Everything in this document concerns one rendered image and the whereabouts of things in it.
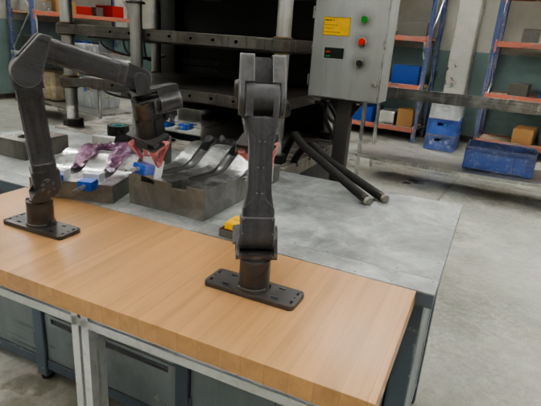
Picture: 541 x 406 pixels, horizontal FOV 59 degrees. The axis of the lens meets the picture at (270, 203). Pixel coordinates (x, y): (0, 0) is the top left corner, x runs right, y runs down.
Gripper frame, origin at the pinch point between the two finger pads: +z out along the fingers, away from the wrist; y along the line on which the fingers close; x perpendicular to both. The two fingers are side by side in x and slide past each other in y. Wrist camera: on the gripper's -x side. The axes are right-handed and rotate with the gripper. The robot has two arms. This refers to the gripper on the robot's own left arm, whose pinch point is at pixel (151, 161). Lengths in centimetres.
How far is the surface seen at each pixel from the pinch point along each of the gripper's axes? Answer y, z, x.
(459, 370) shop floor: -103, 105, -58
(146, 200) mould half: -0.6, 10.5, 5.3
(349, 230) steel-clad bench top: -56, 11, -15
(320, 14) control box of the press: -6, -15, -97
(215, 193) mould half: -19.3, 5.6, -3.1
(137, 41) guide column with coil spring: 74, 7, -76
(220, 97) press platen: 29, 22, -76
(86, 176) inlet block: 17.2, 5.8, 9.7
